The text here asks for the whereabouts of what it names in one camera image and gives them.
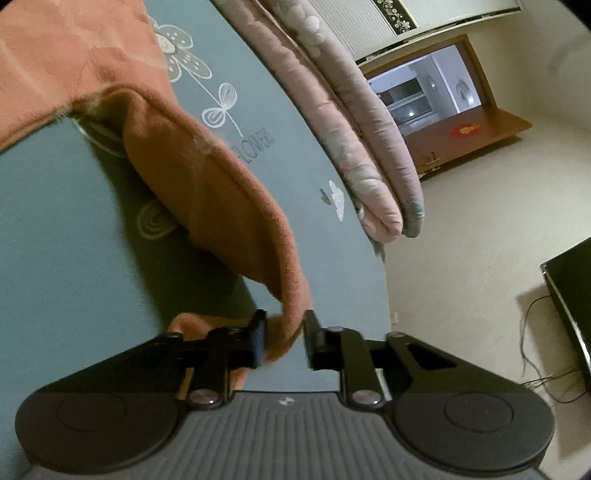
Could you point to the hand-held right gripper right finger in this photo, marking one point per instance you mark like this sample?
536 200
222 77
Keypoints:
313 344

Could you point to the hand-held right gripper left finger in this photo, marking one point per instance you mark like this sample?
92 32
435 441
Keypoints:
259 341

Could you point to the pink knitted sweater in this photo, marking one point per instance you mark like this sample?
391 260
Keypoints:
207 194

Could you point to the folded pink floral quilt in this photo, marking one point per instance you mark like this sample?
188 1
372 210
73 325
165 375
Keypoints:
369 138

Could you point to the wooden door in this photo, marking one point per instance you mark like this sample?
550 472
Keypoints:
471 136

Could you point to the black cabinet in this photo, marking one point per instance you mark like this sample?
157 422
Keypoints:
572 295

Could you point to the white wardrobe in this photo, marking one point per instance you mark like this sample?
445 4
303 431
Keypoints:
351 27

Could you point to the wooden door frame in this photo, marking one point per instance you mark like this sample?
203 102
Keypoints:
482 74

